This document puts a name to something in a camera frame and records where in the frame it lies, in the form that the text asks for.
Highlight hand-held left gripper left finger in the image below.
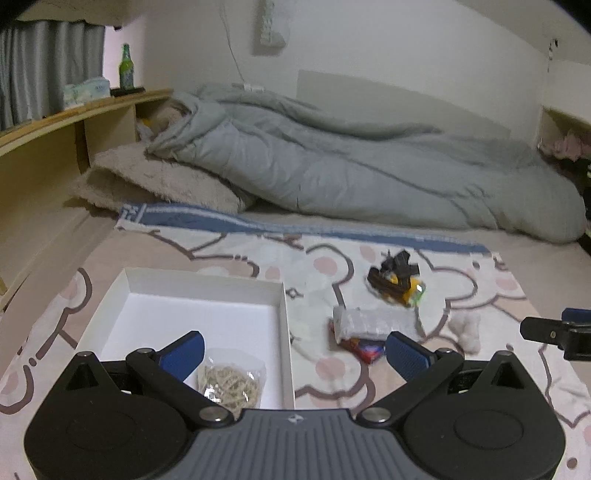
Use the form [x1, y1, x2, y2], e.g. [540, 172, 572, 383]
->
[62, 330, 234, 428]

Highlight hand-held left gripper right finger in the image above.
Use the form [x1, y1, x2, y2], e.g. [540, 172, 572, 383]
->
[358, 331, 529, 425]

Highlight colourful card box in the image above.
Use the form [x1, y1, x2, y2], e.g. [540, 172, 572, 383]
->
[348, 338, 386, 365]

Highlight white shallow cardboard box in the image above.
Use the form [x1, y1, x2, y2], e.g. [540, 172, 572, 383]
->
[76, 268, 296, 411]

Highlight silver foil packet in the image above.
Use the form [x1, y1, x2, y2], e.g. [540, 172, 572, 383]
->
[332, 305, 420, 344]

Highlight clear bag of rubber bands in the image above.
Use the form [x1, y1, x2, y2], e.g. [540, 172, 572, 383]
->
[198, 349, 269, 420]

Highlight white knotted cloth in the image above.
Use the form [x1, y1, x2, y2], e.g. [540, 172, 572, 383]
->
[448, 314, 482, 354]

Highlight yellow headlamp with black strap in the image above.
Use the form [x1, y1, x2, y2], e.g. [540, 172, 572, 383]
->
[367, 249, 428, 308]

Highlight bear printed blanket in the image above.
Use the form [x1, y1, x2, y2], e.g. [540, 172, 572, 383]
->
[0, 203, 591, 480]

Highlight black clothes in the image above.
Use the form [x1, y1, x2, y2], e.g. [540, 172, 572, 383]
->
[561, 154, 591, 185]

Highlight pink clothes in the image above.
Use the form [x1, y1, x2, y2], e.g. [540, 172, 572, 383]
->
[540, 129, 591, 160]

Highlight beige fluffy pillow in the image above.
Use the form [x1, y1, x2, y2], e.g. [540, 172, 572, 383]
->
[71, 143, 257, 215]

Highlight grey duvet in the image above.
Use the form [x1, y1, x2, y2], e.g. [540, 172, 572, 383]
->
[145, 83, 585, 244]

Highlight wooden bedside shelf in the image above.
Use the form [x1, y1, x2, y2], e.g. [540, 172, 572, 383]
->
[0, 89, 174, 315]

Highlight cream open cabinet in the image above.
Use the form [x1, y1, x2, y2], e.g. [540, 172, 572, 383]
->
[538, 60, 591, 250]

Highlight beige plush toy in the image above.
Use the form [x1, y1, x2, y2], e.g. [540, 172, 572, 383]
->
[150, 102, 192, 134]

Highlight tissue pack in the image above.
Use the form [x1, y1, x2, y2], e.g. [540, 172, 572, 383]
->
[62, 77, 112, 110]

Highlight green glass bottle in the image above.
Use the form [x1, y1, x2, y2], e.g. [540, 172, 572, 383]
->
[119, 43, 136, 90]

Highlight grey curtain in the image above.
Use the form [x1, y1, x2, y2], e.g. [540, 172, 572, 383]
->
[0, 21, 106, 132]

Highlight white wall cable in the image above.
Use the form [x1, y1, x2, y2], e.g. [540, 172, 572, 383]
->
[221, 9, 247, 86]

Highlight white hanging wall bag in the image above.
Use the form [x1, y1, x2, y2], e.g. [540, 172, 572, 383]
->
[259, 0, 289, 47]

